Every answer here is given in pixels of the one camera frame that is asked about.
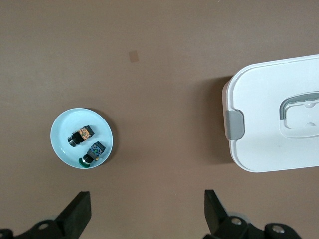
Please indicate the white lidded storage box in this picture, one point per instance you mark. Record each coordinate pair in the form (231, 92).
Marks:
(261, 99)

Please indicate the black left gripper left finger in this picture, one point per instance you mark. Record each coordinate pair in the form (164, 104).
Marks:
(72, 219)

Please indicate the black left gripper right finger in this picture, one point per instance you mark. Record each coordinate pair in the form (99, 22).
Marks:
(216, 221)

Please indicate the orange push-button switch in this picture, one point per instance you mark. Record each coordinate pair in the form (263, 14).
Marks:
(81, 136)

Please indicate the light blue round plate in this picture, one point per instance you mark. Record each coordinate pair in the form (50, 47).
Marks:
(62, 129)

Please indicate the green push-button switch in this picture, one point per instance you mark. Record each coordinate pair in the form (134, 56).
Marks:
(93, 152)

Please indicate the brown tape patch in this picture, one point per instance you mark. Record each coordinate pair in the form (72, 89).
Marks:
(133, 56)

